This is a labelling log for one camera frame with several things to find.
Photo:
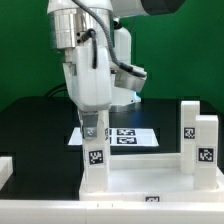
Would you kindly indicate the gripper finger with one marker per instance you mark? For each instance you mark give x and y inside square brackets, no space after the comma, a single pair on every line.
[89,126]
[80,118]

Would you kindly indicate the white desk tabletop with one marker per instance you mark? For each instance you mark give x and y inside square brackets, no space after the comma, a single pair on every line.
[152,178]

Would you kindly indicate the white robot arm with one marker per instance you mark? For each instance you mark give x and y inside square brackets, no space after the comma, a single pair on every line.
[96,23]

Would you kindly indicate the white fiducial marker sheet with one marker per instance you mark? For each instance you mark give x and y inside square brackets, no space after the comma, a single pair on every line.
[117,137]

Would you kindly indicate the white left border block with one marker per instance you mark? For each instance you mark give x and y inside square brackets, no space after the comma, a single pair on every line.
[6,170]

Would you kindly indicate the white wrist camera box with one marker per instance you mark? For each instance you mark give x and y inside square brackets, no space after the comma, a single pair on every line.
[130,77]

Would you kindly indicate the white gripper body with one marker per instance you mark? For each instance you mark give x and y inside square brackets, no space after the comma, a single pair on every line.
[90,89]

